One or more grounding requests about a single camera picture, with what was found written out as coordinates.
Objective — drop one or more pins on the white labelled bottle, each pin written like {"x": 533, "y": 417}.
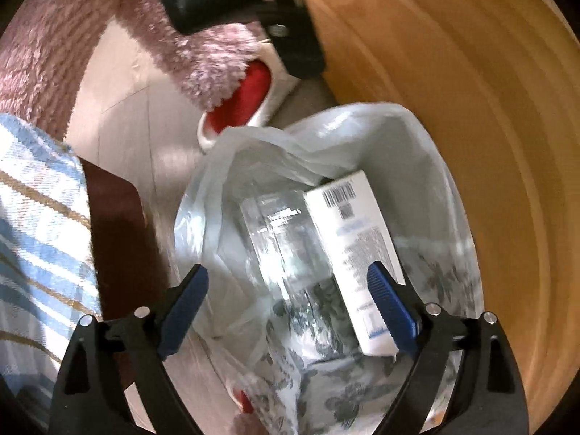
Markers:
{"x": 349, "y": 244}

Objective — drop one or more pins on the floral waste bin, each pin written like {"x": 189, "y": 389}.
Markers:
{"x": 344, "y": 398}

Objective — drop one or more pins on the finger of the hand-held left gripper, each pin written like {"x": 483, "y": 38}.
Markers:
{"x": 294, "y": 40}

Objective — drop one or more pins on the pink shaggy rug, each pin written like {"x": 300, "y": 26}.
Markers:
{"x": 68, "y": 31}

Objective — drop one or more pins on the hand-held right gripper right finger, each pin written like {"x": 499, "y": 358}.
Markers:
{"x": 392, "y": 312}

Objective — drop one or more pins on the large clear plastic bottle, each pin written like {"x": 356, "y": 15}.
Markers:
{"x": 281, "y": 244}

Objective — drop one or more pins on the trash bin with plastic liner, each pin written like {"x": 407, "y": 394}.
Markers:
{"x": 217, "y": 199}

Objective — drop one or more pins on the wooden bed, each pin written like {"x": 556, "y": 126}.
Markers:
{"x": 453, "y": 99}

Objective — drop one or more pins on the dark brown board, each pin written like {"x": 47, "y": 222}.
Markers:
{"x": 113, "y": 217}

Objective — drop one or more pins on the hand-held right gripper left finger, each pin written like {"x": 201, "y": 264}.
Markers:
{"x": 183, "y": 312}

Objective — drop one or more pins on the blue striped cloth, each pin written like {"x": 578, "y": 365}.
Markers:
{"x": 40, "y": 235}

